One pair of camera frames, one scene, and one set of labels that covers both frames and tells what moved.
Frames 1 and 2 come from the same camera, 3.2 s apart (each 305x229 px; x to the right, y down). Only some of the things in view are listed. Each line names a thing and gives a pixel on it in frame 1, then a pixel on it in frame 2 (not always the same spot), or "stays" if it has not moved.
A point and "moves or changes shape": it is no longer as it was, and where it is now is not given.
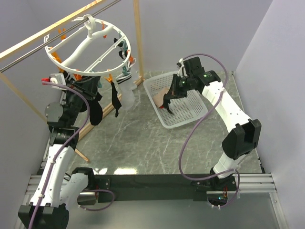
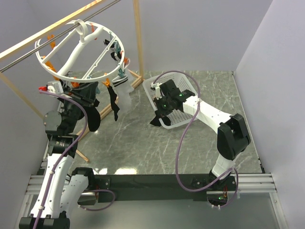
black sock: x=116 y=103 moves or changes shape
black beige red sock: x=161 y=99 moves or changes shape
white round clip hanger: x=105 y=49 moves or changes shape
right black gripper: x=174 y=91 -> x=160 y=109
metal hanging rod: x=55 y=37 stays
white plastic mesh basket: x=186 y=109 stays
